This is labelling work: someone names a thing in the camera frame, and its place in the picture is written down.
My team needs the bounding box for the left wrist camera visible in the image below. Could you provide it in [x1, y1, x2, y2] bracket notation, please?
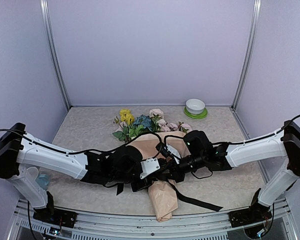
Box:
[139, 158, 167, 180]

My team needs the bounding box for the aluminium front rail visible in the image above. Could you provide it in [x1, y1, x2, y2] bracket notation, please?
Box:
[6, 198, 300, 240]

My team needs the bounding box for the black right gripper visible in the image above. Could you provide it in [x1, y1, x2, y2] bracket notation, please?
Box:
[158, 152, 206, 183]

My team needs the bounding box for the white ceramic bowl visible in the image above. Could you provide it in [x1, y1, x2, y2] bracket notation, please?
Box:
[185, 98, 206, 115]

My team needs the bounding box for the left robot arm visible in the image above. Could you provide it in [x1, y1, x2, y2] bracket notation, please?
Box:
[0, 122, 160, 223]

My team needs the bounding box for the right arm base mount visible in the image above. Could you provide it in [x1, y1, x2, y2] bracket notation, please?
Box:
[228, 203, 272, 228]

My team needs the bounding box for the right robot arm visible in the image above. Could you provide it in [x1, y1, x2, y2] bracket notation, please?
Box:
[168, 119, 300, 222]

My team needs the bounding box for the blue fake flower stem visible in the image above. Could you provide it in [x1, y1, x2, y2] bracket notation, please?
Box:
[133, 114, 153, 132]

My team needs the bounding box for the yellow fake flower stem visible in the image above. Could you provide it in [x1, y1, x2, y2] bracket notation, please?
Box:
[112, 109, 144, 143]

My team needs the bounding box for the aluminium frame post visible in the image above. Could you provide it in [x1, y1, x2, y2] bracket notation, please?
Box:
[231, 0, 262, 112]
[40, 0, 72, 111]

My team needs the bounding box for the white paper cup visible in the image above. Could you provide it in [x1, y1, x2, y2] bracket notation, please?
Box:
[27, 166, 39, 180]

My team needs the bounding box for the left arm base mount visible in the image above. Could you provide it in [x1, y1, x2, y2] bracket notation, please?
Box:
[33, 208, 77, 228]

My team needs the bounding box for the aluminium frame post right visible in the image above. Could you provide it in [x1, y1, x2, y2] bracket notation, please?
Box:
[231, 0, 262, 112]

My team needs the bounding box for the green plate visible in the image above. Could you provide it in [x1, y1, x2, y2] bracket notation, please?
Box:
[184, 107, 208, 119]

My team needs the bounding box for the aluminium frame post left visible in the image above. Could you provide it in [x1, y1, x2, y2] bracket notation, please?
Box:
[40, 0, 72, 111]

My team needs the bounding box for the black printed ribbon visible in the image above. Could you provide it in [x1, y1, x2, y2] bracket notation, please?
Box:
[103, 174, 225, 213]

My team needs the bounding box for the green pink wrapping paper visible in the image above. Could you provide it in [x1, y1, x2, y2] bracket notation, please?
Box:
[130, 134, 178, 223]

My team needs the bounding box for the pink rose stem bunch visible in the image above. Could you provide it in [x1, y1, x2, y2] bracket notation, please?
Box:
[156, 119, 192, 133]

